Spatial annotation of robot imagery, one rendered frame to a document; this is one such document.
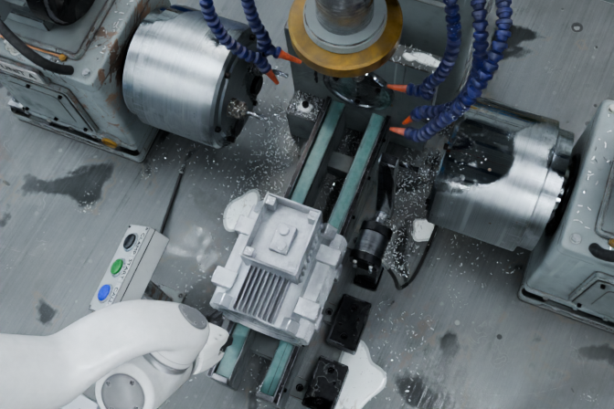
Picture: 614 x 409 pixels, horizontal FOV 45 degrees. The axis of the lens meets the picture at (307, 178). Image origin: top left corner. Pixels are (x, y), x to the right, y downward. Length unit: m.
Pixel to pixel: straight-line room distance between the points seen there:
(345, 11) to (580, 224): 0.51
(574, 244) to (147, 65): 0.81
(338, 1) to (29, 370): 0.62
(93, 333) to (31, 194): 0.87
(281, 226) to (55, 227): 0.64
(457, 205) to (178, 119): 0.54
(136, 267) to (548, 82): 1.01
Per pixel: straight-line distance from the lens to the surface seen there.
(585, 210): 1.29
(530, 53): 1.83
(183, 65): 1.40
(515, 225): 1.32
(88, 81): 1.43
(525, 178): 1.29
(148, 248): 1.36
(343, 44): 1.15
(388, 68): 1.40
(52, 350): 0.94
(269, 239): 1.28
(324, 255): 1.31
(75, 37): 1.47
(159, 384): 1.01
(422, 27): 1.48
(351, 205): 1.49
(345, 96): 1.54
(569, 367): 1.60
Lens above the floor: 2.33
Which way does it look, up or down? 68 degrees down
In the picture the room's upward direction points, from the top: 10 degrees counter-clockwise
